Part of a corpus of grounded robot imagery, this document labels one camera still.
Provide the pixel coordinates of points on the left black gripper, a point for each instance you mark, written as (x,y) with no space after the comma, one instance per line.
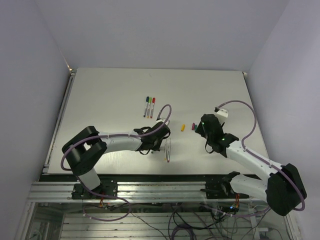
(157,147)

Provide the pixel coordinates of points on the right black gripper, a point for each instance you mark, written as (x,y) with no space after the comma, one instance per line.
(200,130)

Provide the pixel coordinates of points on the yellow-end white pen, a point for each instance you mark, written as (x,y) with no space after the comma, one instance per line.
(166,150)

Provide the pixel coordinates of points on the magenta-end white pen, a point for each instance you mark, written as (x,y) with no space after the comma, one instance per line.
(169,146)

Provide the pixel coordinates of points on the yellow pen cap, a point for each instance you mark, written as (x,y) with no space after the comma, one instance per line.
(183,127)

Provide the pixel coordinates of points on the red-end white pen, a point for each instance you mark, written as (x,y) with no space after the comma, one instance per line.
(152,110)

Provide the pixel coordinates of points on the orange-end white pen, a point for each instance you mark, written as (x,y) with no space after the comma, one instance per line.
(148,111)

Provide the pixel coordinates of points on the blue-end white pen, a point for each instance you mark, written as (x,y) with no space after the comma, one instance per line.
(145,109)

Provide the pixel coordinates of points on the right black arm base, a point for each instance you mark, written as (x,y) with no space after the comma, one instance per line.
(222,189)

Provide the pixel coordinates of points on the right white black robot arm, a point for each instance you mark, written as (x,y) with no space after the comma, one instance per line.
(278,185)

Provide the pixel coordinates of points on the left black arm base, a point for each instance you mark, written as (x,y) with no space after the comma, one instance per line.
(79,192)

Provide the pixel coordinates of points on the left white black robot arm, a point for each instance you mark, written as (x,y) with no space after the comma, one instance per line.
(84,150)

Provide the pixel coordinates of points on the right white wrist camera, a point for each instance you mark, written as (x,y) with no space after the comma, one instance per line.
(221,112)

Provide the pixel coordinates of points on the aluminium rail frame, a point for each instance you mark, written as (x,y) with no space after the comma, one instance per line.
(155,199)

